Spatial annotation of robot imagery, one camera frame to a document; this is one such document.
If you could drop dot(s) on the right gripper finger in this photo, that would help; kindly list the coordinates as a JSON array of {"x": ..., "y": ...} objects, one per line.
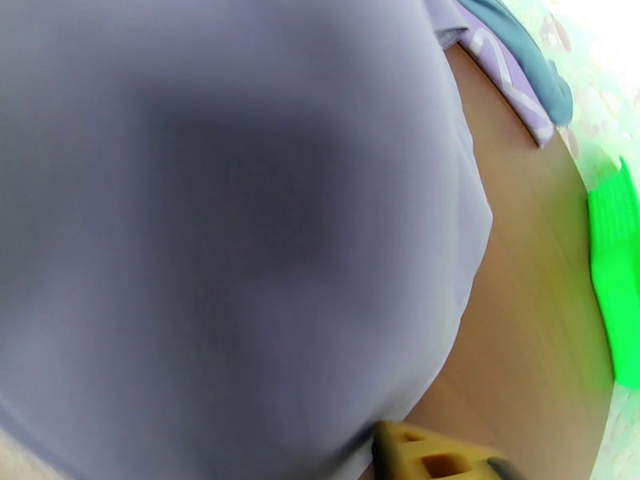
[{"x": 440, "y": 461}]

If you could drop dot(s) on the lilac garment with white print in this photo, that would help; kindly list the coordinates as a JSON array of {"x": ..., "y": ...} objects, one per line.
[{"x": 200, "y": 193}]

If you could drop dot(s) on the purple T-shirt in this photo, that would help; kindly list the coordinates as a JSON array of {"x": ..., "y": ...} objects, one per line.
[{"x": 500, "y": 68}]

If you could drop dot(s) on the grey-blue tank top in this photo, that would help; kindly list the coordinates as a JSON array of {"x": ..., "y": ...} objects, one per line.
[{"x": 532, "y": 53}]

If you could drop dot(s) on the green plastic laundry basket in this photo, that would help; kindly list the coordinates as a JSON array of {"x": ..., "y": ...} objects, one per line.
[{"x": 617, "y": 273}]

